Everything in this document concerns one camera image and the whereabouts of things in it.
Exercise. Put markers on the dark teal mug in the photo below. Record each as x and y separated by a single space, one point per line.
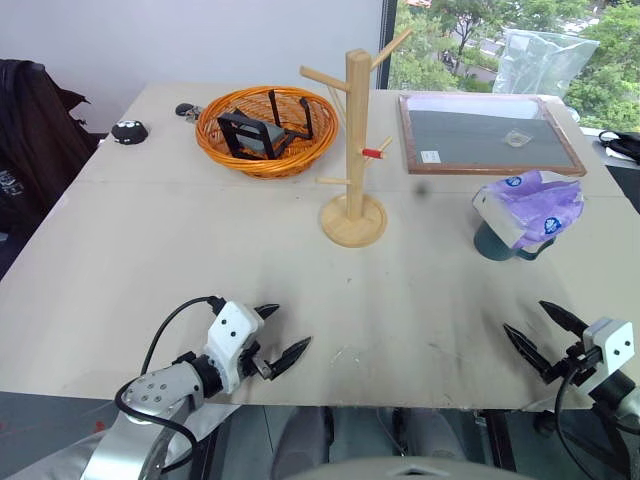
492 246

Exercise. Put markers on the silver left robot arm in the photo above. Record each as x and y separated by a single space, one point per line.
155 390

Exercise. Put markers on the orange wicker basket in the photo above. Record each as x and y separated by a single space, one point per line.
220 150

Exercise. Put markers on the black key bunch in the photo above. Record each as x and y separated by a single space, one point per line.
186 108

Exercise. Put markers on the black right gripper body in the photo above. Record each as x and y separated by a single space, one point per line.
575 365

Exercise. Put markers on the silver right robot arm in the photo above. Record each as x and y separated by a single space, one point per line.
622 400

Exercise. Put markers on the black bag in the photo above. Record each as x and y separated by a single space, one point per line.
622 142

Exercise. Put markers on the wooden mug tree stand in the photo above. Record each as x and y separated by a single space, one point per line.
356 150

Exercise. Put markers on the grey rounded robot body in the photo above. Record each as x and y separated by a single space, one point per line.
410 469

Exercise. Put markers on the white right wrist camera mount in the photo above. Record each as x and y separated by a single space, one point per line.
611 345

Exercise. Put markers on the purple tissue pack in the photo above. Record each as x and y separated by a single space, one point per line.
530 205

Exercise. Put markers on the wood-framed blackboard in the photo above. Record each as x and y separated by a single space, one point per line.
475 140

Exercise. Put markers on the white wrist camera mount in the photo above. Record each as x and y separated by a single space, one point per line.
611 345
232 330

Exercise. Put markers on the clear plastic bag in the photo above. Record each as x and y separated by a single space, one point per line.
545 60

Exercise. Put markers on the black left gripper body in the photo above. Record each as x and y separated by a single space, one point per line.
252 365

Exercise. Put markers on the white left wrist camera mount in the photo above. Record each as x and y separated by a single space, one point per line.
232 330

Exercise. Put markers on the black round toy with eyes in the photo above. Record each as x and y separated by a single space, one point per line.
130 132

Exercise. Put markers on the dark jacket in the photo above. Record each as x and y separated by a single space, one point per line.
35 140

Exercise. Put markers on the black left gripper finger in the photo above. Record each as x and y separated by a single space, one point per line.
292 356
267 310

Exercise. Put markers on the small clear plastic piece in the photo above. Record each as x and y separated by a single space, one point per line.
516 138

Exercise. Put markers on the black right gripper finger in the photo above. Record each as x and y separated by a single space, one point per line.
525 350
562 316

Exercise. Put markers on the black folding stand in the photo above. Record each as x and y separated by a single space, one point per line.
227 132

